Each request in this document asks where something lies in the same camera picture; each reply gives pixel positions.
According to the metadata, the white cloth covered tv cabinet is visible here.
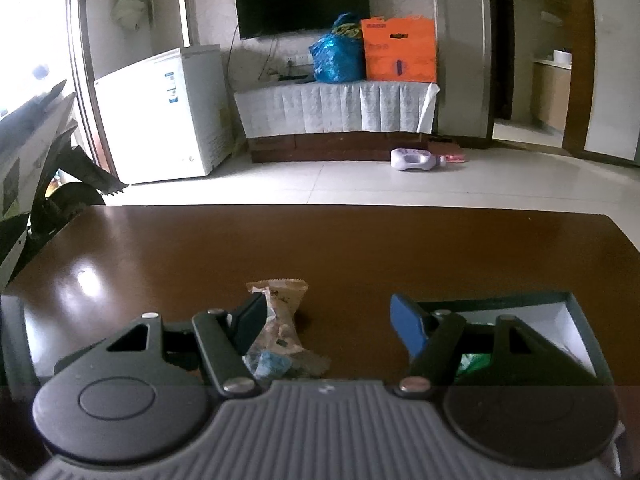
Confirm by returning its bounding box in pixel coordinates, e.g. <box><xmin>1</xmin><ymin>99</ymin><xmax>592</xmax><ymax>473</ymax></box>
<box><xmin>234</xmin><ymin>80</ymin><xmax>439</xmax><ymax>162</ymax></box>

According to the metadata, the wooden kitchen cabinet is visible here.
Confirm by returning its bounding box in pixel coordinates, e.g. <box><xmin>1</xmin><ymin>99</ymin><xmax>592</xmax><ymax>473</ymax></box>
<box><xmin>530</xmin><ymin>60</ymin><xmax>572</xmax><ymax>133</ymax></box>

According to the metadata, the purple white bottle on floor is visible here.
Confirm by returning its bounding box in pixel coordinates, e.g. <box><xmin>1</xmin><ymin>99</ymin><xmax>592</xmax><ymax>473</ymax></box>
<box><xmin>390</xmin><ymin>148</ymin><xmax>446</xmax><ymax>171</ymax></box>

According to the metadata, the parked scooter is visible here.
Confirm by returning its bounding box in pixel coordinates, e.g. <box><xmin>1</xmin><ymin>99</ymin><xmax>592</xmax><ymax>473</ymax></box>
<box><xmin>1</xmin><ymin>82</ymin><xmax>127</xmax><ymax>287</ymax></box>

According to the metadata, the white pot on counter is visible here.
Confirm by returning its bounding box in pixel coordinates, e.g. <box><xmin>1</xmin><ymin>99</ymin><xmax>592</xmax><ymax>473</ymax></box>
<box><xmin>552</xmin><ymin>50</ymin><xmax>572</xmax><ymax>66</ymax></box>

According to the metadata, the white chest freezer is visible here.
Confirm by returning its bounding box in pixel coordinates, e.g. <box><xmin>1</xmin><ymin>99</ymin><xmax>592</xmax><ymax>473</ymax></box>
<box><xmin>94</xmin><ymin>44</ymin><xmax>234</xmax><ymax>184</ymax></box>

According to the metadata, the brown paper snack packet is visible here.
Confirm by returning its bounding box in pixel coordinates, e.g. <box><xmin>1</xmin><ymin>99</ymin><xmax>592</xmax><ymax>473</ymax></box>
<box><xmin>246</xmin><ymin>278</ymin><xmax>308</xmax><ymax>352</ymax></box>

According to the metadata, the clear nut snack packet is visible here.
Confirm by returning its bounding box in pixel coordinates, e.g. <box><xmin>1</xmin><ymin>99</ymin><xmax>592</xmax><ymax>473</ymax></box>
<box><xmin>242</xmin><ymin>320</ymin><xmax>332</xmax><ymax>386</ymax></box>

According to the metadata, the blue plastic bag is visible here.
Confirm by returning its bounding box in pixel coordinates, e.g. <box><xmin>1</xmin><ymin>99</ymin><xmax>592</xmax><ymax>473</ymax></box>
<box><xmin>309</xmin><ymin>13</ymin><xmax>367</xmax><ymax>84</ymax></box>

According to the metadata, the grey cardboard box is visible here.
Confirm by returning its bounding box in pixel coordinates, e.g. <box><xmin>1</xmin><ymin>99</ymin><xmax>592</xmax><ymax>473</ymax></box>
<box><xmin>418</xmin><ymin>292</ymin><xmax>614</xmax><ymax>385</ymax></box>

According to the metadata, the orange cardboard box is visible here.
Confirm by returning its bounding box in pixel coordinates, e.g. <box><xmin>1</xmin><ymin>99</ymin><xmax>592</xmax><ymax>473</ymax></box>
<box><xmin>361</xmin><ymin>16</ymin><xmax>437</xmax><ymax>82</ymax></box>

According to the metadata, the green snack bag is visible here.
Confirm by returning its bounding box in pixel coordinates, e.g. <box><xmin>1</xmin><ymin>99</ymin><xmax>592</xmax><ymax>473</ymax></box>
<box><xmin>457</xmin><ymin>353</ymin><xmax>491</xmax><ymax>380</ymax></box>

